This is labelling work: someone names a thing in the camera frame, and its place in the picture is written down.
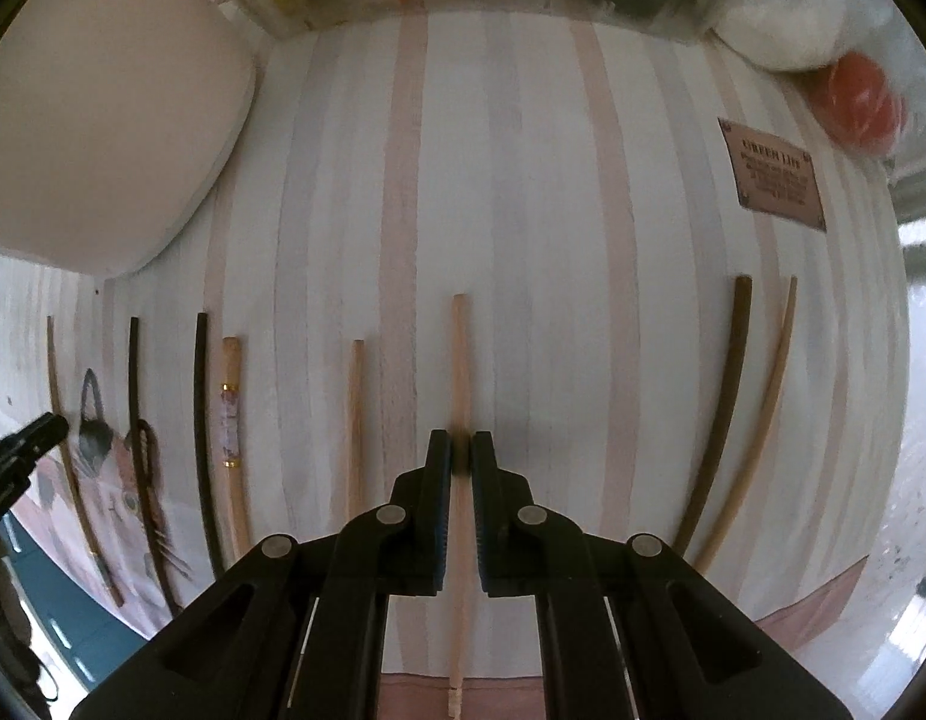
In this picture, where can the red round item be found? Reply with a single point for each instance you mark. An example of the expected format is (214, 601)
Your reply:
(860, 105)

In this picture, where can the light chopstick with decorated band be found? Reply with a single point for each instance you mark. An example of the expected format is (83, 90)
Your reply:
(231, 420)

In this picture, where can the cream chopstick holder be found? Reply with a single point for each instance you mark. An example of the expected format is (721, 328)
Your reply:
(110, 127)

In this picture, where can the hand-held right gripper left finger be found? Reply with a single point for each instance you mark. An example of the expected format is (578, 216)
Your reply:
(437, 540)

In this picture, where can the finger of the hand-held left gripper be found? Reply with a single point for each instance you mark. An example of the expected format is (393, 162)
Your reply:
(27, 446)

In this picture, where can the thin brown chopstick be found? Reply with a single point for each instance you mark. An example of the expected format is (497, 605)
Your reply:
(78, 499)

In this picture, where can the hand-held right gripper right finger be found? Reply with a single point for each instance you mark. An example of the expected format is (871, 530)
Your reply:
(484, 540)

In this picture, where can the white plastic bag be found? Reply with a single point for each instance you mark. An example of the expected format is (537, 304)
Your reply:
(778, 22)

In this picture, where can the dark brown chopstick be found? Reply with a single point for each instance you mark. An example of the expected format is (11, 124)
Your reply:
(135, 390)
(735, 375)
(201, 427)

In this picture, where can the light wooden chopstick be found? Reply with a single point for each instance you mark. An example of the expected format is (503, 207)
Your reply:
(774, 390)
(460, 360)
(355, 427)

